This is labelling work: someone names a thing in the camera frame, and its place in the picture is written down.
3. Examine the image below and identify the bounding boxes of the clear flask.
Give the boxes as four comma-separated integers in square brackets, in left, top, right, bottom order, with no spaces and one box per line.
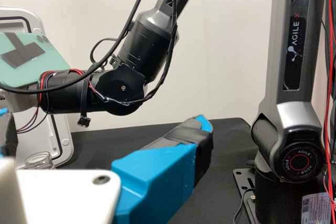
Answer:
[18,151,56,170]

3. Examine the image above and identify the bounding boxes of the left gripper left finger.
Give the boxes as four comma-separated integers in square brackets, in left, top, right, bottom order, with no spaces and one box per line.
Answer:
[0,107,18,158]

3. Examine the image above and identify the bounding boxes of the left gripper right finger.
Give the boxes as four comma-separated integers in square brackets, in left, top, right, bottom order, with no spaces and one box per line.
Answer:
[111,114,214,224]

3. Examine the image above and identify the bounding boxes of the incubator door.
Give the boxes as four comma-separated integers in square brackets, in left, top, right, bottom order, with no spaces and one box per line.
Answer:
[0,7,75,168]

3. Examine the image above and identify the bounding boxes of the black wire with connector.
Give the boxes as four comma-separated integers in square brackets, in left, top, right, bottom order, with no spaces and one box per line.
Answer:
[77,76,92,128]

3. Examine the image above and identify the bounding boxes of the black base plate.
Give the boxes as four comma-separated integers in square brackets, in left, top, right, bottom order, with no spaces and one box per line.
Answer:
[233,165,259,224]

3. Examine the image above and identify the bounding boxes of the right wrist camera phone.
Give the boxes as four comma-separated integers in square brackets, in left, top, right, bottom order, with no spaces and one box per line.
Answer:
[0,31,72,89]

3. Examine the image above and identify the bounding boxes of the red wire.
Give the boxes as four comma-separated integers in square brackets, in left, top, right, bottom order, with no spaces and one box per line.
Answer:
[322,0,336,209]

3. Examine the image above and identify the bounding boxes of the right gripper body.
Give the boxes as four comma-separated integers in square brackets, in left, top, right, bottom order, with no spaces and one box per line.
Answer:
[0,85,41,113]

